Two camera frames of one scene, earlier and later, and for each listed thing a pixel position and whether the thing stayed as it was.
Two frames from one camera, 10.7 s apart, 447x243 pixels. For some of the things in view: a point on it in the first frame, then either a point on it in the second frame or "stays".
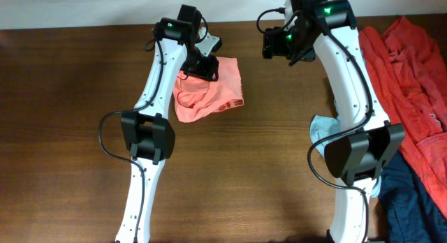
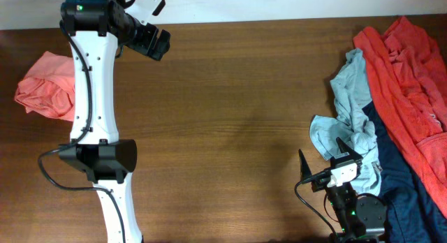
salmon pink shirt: (195, 97) to (48, 87)
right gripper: (273, 45) to (344, 149)
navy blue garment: (409, 214) stays
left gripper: (207, 72) to (146, 46)
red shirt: (410, 68) stays
